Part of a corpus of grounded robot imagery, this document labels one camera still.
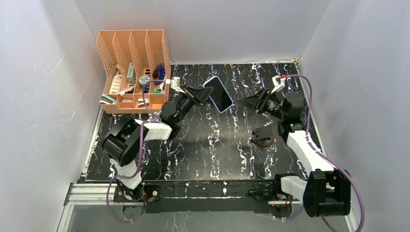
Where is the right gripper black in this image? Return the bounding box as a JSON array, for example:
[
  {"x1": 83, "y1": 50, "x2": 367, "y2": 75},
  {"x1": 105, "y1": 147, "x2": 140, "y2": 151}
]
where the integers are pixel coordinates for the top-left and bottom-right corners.
[{"x1": 237, "y1": 87, "x2": 287, "y2": 120}]

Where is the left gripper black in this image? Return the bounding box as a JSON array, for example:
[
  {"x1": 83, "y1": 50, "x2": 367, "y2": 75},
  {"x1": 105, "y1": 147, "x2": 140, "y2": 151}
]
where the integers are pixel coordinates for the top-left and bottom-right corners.
[{"x1": 175, "y1": 85, "x2": 214, "y2": 124}]

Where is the phone with blue case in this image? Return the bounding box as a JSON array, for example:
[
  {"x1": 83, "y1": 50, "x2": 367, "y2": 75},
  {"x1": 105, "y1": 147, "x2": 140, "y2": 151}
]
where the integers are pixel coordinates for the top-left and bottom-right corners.
[{"x1": 203, "y1": 76, "x2": 234, "y2": 113}]

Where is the grey stand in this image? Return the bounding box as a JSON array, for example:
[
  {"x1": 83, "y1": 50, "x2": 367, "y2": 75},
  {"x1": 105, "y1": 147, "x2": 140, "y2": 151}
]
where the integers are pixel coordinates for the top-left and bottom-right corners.
[{"x1": 251, "y1": 125, "x2": 275, "y2": 147}]

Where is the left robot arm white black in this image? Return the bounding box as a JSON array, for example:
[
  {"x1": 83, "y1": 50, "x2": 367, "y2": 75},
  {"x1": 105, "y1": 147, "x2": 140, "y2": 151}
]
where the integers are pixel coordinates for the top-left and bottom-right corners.
[{"x1": 102, "y1": 86, "x2": 214, "y2": 201}]

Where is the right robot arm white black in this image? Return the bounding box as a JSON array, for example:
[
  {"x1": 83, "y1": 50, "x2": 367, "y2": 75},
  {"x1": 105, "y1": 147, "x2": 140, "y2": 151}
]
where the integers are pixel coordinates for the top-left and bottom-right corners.
[{"x1": 239, "y1": 88, "x2": 351, "y2": 218}]

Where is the blue black tool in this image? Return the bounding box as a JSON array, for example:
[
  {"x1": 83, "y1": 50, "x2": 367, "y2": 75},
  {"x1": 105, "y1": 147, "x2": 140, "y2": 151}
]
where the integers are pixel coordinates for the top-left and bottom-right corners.
[{"x1": 152, "y1": 64, "x2": 165, "y2": 85}]

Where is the round blue white tape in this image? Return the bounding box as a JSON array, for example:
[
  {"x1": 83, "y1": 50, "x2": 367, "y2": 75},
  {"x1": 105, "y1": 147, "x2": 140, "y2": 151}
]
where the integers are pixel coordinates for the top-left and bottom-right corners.
[{"x1": 138, "y1": 75, "x2": 151, "y2": 86}]

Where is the white stapler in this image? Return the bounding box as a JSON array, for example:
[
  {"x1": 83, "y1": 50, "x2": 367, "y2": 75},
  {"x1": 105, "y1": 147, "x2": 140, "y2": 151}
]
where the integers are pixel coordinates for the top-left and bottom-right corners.
[{"x1": 137, "y1": 98, "x2": 149, "y2": 108}]

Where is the green white box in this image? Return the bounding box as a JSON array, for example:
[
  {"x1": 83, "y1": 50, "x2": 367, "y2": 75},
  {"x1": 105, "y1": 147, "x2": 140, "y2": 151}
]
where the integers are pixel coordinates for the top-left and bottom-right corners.
[{"x1": 127, "y1": 62, "x2": 136, "y2": 84}]

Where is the orange plastic file organizer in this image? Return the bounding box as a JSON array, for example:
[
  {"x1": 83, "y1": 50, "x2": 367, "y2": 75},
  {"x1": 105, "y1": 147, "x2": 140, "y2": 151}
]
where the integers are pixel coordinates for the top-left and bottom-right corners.
[{"x1": 96, "y1": 29, "x2": 171, "y2": 114}]

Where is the white label tag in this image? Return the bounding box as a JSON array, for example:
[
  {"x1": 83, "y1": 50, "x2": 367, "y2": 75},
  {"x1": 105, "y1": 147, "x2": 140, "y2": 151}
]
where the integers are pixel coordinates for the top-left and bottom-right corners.
[{"x1": 109, "y1": 74, "x2": 122, "y2": 94}]

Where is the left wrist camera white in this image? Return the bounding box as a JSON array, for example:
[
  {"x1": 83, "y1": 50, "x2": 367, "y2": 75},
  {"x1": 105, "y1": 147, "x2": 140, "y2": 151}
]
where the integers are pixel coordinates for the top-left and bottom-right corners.
[{"x1": 170, "y1": 77, "x2": 181, "y2": 91}]

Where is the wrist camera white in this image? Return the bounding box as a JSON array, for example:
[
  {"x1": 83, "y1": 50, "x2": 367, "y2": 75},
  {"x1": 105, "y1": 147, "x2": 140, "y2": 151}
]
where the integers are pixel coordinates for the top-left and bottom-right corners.
[
  {"x1": 272, "y1": 75, "x2": 286, "y2": 93},
  {"x1": 170, "y1": 77, "x2": 181, "y2": 91}
]

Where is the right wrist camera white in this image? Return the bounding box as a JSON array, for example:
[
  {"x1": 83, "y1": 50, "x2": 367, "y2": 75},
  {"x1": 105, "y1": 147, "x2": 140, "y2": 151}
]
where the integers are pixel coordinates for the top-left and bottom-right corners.
[{"x1": 272, "y1": 75, "x2": 286, "y2": 93}]

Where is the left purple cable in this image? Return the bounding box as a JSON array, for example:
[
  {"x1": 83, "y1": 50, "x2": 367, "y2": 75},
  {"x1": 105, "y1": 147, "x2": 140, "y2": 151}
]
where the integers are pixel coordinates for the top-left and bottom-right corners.
[{"x1": 105, "y1": 80, "x2": 172, "y2": 223}]

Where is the purple cable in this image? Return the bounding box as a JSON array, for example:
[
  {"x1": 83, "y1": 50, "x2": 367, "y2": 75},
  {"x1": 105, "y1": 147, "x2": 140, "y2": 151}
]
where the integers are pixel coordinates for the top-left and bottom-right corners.
[
  {"x1": 278, "y1": 74, "x2": 366, "y2": 232},
  {"x1": 105, "y1": 80, "x2": 172, "y2": 223}
]

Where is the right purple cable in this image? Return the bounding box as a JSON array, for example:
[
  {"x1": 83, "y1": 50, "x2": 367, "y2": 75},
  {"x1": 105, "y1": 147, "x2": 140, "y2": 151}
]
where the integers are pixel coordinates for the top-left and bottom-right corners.
[{"x1": 278, "y1": 74, "x2": 366, "y2": 232}]

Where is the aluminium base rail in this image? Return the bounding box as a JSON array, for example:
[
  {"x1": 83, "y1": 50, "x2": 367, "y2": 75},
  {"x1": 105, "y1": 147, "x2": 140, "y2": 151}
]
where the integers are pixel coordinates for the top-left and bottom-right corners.
[{"x1": 65, "y1": 180, "x2": 351, "y2": 217}]

